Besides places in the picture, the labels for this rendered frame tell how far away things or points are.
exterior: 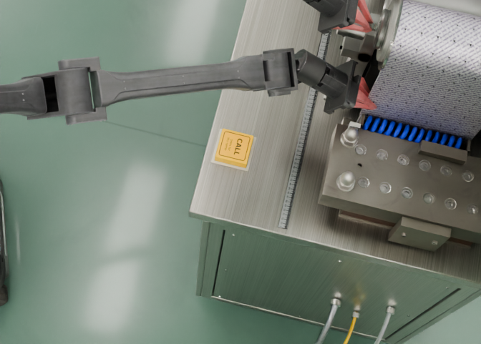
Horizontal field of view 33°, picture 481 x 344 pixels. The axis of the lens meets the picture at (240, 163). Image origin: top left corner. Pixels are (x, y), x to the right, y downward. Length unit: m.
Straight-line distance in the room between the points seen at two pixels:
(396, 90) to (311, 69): 0.17
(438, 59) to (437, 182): 0.30
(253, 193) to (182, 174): 0.99
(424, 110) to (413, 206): 0.19
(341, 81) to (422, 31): 0.20
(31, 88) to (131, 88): 0.17
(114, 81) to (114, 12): 1.59
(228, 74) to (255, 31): 0.44
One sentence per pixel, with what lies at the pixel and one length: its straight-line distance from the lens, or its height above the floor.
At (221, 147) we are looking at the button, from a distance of 1.74.
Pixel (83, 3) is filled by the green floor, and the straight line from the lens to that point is 3.02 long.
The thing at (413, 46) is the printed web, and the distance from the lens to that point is 1.49.
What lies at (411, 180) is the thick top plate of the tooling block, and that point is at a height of 1.03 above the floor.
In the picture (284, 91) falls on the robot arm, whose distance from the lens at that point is 1.53.
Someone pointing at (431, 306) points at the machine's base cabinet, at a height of 0.61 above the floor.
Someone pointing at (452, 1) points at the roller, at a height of 1.23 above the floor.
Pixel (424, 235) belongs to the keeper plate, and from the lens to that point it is 1.68.
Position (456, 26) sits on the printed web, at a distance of 1.51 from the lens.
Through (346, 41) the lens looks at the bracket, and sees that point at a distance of 1.65.
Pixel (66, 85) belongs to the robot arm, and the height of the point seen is 1.31.
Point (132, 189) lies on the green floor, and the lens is 2.69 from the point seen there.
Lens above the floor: 2.54
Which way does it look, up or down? 68 degrees down
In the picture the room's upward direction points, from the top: 11 degrees clockwise
